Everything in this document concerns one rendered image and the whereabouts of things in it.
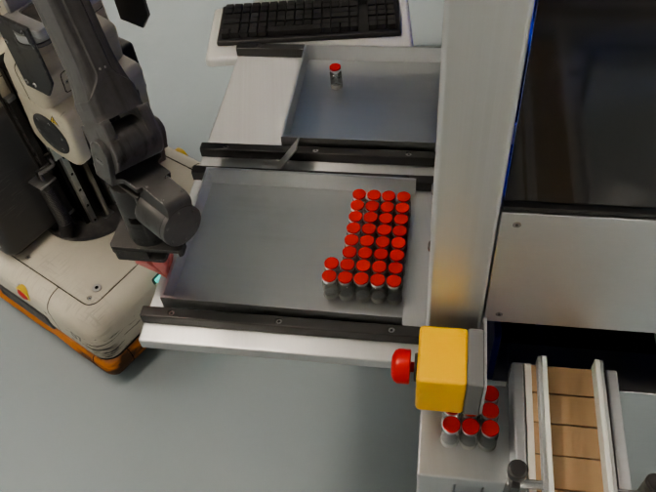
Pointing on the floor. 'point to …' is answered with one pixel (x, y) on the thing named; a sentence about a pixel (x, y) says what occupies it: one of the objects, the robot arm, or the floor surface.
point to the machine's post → (472, 155)
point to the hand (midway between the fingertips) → (168, 270)
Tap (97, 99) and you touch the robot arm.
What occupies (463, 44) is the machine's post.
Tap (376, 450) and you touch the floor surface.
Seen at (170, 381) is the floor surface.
